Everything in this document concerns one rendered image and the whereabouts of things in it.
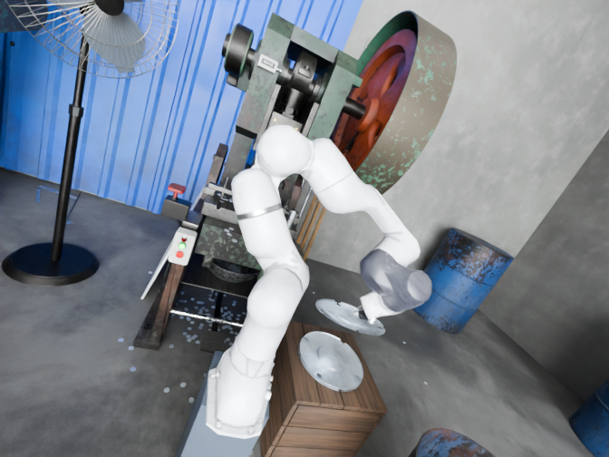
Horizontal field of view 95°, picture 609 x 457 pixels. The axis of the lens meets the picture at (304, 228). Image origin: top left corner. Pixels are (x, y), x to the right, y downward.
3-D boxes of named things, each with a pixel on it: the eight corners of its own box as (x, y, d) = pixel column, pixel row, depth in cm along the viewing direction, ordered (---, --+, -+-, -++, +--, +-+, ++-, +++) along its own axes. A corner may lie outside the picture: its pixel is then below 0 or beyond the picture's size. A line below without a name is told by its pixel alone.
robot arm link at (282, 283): (213, 367, 65) (248, 279, 57) (247, 324, 82) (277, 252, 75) (255, 392, 63) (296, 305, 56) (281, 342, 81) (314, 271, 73)
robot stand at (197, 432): (218, 513, 88) (269, 417, 74) (159, 507, 84) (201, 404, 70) (227, 451, 105) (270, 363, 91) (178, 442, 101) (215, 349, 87)
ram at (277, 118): (282, 185, 129) (306, 121, 120) (250, 173, 124) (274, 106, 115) (278, 177, 144) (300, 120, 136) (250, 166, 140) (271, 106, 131)
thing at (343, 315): (329, 323, 130) (329, 321, 131) (391, 342, 114) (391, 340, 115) (304, 294, 111) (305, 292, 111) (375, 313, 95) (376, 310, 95)
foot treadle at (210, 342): (219, 362, 124) (222, 353, 123) (196, 358, 121) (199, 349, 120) (229, 286, 178) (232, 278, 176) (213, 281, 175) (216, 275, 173)
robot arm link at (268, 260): (228, 222, 64) (260, 209, 81) (260, 322, 68) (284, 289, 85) (273, 211, 61) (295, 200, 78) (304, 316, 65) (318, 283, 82)
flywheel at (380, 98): (386, 79, 170) (343, 191, 179) (358, 63, 164) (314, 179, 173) (488, 21, 102) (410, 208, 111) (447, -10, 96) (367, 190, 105)
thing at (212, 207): (292, 242, 139) (296, 231, 137) (199, 213, 125) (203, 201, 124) (285, 220, 166) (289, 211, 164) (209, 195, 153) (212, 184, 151)
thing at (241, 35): (247, 91, 115) (266, 32, 108) (219, 78, 111) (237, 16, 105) (248, 93, 135) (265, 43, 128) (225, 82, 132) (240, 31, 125)
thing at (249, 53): (360, 132, 130) (378, 93, 124) (216, 64, 110) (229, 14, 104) (348, 129, 145) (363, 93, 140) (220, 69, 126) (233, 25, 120)
